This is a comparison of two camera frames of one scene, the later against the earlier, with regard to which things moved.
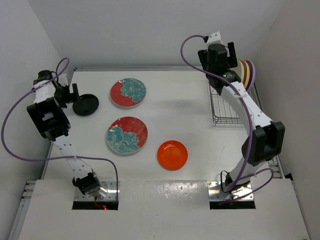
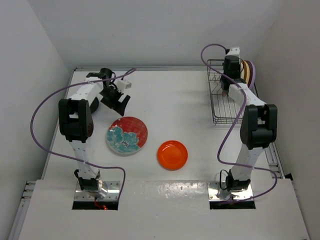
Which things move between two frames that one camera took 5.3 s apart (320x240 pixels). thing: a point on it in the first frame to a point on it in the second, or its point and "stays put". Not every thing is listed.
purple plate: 252,75 stays put
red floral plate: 127,135 stays put
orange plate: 172,155 stays put
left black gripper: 70,97 to 112,104
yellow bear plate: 246,73 stays put
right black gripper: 233,58 to 239,68
